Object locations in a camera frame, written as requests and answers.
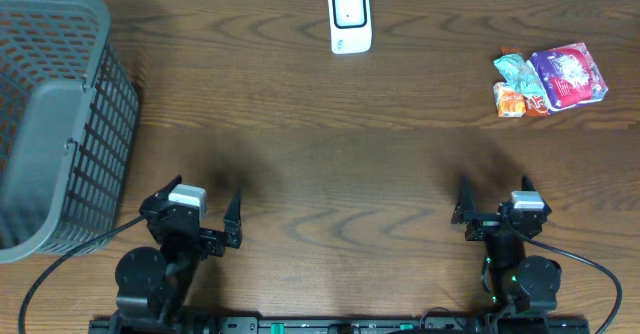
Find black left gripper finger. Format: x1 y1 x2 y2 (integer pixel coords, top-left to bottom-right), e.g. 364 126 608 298
224 189 243 249
153 175 182 201

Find brown orange candy bar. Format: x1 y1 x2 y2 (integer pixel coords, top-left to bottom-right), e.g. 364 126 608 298
501 46 550 117

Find orange white small packet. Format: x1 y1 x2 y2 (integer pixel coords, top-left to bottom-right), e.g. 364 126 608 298
493 82 526 118

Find green wipes packet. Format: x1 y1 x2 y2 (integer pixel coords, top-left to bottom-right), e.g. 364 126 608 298
493 54 546 104

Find red purple snack packet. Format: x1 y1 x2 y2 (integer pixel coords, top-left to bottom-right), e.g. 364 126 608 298
527 42 609 114

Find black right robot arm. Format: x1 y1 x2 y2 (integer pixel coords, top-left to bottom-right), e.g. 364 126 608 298
222 177 568 334

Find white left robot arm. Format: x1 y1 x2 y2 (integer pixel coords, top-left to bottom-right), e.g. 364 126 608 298
105 176 240 333

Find white barcode scanner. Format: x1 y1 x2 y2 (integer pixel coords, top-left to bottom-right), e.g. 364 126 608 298
327 0 373 55

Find dark grey plastic basket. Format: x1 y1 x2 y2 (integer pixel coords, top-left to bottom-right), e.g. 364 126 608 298
1 0 140 263

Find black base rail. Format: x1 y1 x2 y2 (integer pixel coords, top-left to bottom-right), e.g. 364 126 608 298
88 315 591 334

